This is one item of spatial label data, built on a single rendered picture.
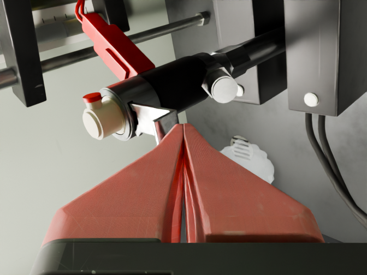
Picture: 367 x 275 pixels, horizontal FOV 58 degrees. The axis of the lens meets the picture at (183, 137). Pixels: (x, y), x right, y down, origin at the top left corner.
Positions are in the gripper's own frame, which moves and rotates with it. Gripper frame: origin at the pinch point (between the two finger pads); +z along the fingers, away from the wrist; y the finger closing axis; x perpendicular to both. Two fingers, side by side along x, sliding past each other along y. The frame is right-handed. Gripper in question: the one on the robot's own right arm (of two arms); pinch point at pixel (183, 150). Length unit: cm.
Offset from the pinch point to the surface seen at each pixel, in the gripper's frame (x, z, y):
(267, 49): 0.7, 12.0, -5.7
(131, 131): 1.3, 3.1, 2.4
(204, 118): 22.4, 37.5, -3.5
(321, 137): 6.4, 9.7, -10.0
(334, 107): 3.9, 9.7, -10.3
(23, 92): 7.2, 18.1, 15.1
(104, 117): 0.4, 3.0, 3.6
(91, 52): 5.7, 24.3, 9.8
